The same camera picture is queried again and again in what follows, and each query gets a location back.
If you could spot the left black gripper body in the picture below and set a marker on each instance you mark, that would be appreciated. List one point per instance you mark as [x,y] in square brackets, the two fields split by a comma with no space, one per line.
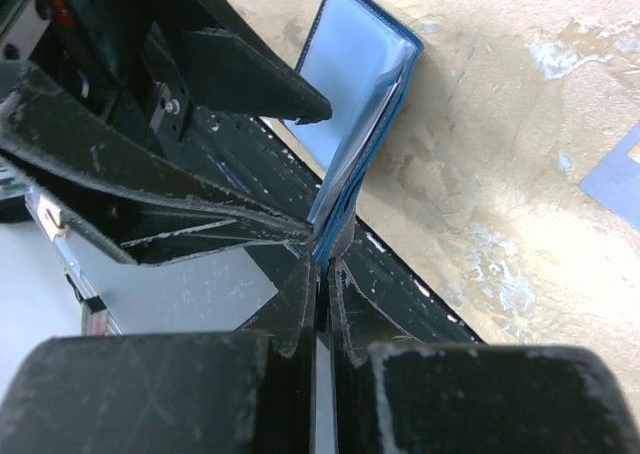
[95,48]

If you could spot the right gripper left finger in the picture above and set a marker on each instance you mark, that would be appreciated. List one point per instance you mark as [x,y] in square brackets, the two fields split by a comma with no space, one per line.
[251,390]

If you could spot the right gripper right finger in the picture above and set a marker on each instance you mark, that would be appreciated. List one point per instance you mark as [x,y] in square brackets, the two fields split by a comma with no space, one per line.
[396,394]

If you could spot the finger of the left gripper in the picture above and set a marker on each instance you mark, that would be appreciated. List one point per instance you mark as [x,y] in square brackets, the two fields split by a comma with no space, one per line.
[250,69]
[135,206]

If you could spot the navy blue card holder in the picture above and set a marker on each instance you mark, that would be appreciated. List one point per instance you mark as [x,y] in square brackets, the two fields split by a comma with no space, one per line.
[362,60]

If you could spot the silver VIP card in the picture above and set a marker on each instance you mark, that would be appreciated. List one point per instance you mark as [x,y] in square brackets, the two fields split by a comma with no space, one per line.
[614,181]

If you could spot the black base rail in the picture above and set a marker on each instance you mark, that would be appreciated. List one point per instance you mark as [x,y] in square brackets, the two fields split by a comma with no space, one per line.
[249,156]

